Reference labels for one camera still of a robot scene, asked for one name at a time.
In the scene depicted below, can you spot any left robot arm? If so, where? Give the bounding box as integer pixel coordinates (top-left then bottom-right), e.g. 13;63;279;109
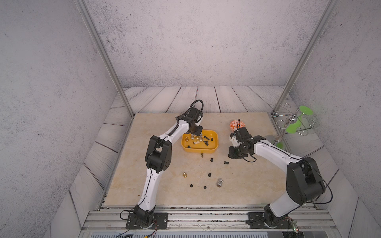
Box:
129;99;204;228

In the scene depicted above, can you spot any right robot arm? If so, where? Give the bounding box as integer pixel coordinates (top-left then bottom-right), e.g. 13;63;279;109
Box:
228;127;328;229

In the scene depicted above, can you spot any yellow plastic storage box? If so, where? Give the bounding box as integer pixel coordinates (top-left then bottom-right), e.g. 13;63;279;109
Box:
181;130;219;154

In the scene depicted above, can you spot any silver rook chess piece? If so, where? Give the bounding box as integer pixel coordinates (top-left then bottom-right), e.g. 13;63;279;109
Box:
216;178;224;188

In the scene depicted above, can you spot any orange patterned bowl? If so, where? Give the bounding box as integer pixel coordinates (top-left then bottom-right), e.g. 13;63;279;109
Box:
229;119;246;132

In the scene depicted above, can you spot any metal cup tree stand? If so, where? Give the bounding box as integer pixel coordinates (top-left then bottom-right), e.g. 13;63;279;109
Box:
265;101;317;150

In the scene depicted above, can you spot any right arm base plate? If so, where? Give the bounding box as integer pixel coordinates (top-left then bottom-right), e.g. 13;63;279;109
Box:
245;212;293;229

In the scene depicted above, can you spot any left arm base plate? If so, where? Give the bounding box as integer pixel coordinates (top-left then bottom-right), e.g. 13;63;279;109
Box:
126;213;168;230

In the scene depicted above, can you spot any left aluminium frame post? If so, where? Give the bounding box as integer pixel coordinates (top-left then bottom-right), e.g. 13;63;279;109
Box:
74;0;135;119

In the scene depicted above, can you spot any aluminium frame post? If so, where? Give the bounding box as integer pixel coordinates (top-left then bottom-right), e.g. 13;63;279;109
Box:
74;0;135;119
271;0;339;115

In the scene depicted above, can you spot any right aluminium frame post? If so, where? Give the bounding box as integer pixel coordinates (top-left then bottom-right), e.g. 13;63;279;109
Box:
271;0;339;115

